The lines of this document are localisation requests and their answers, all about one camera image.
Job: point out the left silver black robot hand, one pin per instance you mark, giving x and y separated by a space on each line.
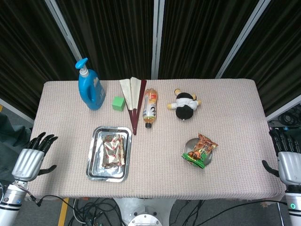
28 162

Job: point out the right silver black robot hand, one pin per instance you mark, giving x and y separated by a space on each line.
290 164

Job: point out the red gold snack packet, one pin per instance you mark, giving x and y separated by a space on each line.
114 150

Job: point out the green orange snack bag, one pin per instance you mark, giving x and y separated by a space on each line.
202 150

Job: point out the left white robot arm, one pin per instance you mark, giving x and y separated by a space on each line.
11 200

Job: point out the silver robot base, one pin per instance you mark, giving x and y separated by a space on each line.
143 212

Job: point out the dark green fabric cover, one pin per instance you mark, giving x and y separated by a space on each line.
11 131

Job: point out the rectangular steel tray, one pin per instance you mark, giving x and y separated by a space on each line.
96 153

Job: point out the blue detergent pump bottle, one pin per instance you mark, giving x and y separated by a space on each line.
90 91

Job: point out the round steel plate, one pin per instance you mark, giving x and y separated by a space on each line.
189 147

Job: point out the black pleated partition panel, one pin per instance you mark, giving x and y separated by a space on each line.
200 35
282 58
113 35
23 47

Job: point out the green cube block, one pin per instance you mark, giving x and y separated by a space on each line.
118 103

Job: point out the black white plush toy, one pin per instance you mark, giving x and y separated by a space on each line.
184 106

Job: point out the folding fan, dark red ribs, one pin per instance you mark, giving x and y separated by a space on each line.
131 94

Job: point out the pink woven tablecloth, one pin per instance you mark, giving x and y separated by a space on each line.
164 179

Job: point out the orange drink plastic bottle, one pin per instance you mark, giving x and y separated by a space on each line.
150 106

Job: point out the grey aluminium partition post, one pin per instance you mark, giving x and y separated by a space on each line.
64 28
157 35
243 35

